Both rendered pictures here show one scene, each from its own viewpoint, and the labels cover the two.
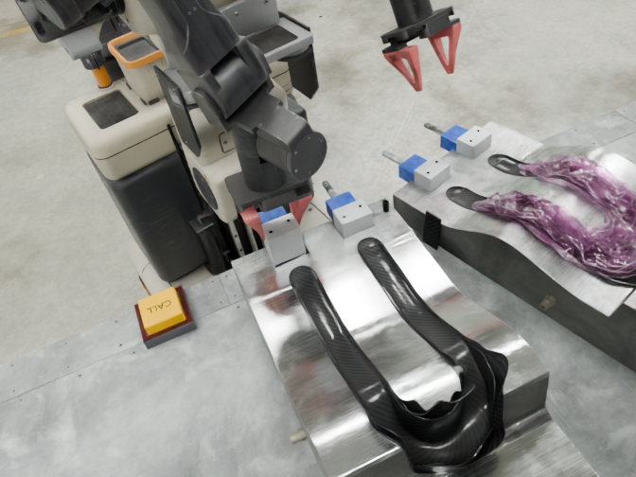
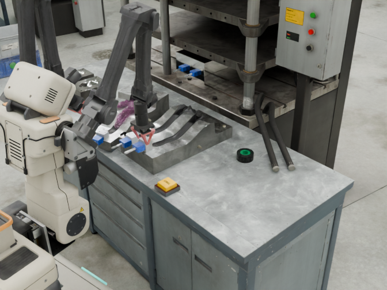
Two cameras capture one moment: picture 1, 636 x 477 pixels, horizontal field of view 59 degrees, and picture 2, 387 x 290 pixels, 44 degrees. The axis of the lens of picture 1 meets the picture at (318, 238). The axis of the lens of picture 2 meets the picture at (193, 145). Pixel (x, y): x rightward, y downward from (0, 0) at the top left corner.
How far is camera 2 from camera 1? 2.20 m
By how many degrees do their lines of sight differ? 83
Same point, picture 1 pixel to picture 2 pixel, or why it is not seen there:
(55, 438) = (217, 198)
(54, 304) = not seen: outside the picture
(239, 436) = (201, 164)
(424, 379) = (186, 115)
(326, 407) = (197, 126)
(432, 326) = (167, 123)
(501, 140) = not seen: hidden behind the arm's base
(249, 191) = (148, 124)
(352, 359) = (180, 133)
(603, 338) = (156, 115)
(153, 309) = (168, 183)
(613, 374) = not seen: hidden behind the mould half
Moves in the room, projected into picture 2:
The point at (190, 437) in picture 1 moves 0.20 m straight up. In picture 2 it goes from (205, 172) to (205, 134)
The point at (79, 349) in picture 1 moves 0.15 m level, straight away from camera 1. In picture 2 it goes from (185, 206) to (167, 228)
